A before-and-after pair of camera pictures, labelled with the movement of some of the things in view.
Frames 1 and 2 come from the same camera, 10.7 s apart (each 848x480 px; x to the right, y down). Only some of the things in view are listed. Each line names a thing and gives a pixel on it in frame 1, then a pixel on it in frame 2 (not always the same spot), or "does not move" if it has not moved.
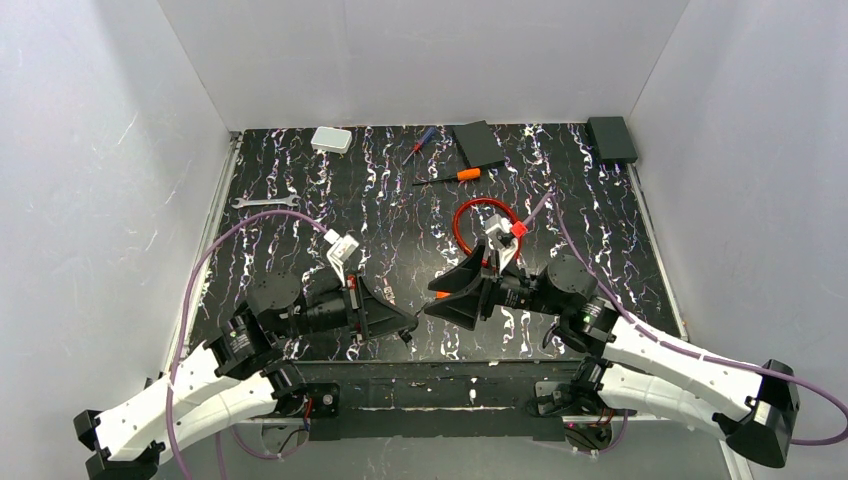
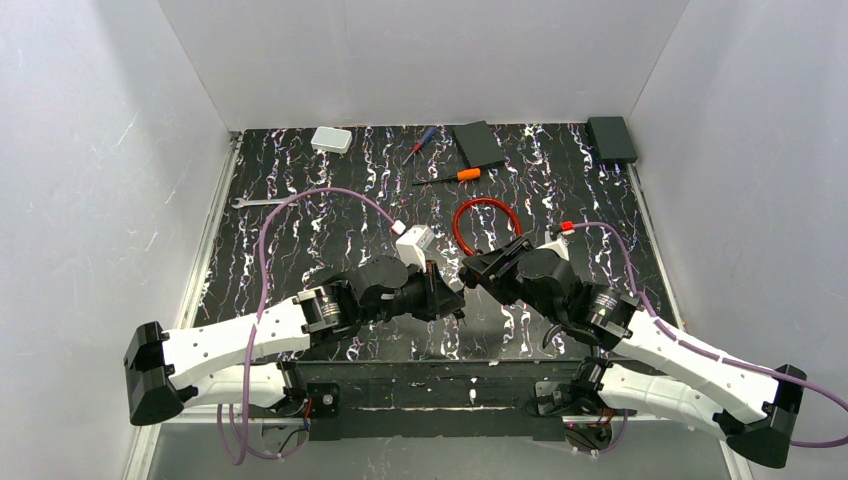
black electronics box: x=611 y=139 does not move
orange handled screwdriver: x=466 y=174 does not move
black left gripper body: x=358 y=308 -> x=433 y=294
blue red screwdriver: x=421 y=142 does not move
